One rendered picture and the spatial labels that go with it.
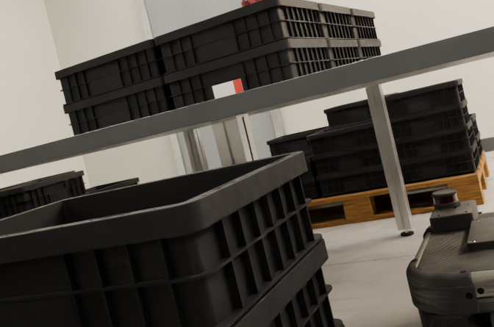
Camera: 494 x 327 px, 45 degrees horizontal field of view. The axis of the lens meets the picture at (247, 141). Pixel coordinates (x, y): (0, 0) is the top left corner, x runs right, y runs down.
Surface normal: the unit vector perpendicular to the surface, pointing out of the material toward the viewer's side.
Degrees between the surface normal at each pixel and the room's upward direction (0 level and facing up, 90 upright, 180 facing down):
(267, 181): 90
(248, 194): 90
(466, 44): 90
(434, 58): 90
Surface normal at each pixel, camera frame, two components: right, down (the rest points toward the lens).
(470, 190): -0.40, 0.13
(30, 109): 0.89, -0.20
